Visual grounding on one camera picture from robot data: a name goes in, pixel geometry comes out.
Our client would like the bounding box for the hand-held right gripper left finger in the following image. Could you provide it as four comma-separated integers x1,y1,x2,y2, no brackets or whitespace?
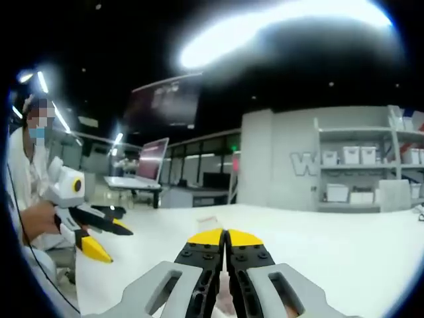
99,228,225,318

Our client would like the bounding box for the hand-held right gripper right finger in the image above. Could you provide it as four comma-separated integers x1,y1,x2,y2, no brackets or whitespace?
224,228,358,318

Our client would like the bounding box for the clear resealable bag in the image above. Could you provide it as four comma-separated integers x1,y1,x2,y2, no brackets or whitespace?
197,215,222,235

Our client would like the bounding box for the person's right hand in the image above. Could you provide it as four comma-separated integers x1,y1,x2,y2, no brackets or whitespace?
215,274,238,315

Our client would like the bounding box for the person's left hand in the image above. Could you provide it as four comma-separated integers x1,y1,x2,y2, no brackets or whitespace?
25,201,64,248

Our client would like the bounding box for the person's body in white clothing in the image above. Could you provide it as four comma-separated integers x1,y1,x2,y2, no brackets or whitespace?
6,94,80,315

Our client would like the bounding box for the grey desk with black legs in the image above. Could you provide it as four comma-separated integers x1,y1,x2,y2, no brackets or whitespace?
103,175,163,209

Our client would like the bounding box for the monitor with pink screen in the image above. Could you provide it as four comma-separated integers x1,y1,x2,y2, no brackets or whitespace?
136,137,170,186

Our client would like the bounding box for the black monitor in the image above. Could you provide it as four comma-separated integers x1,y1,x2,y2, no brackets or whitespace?
202,172,231,190

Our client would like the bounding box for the dark hanging screen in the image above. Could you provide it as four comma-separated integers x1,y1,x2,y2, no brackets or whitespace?
123,74,203,129

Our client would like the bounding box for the row of white storage bins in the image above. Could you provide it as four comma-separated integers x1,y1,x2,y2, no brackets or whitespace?
321,112,424,205

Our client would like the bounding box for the grey flat board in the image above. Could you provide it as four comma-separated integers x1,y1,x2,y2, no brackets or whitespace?
378,180,412,212

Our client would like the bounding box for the grey shelving unit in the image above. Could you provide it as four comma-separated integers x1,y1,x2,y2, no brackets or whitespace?
313,105,424,213

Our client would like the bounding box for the long bright ceiling light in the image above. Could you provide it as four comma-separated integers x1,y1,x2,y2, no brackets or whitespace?
178,0,394,70

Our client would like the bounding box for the black cable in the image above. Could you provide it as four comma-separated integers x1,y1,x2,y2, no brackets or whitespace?
6,162,82,315

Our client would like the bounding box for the large grey wall letter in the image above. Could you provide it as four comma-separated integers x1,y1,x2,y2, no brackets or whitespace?
290,151,321,176

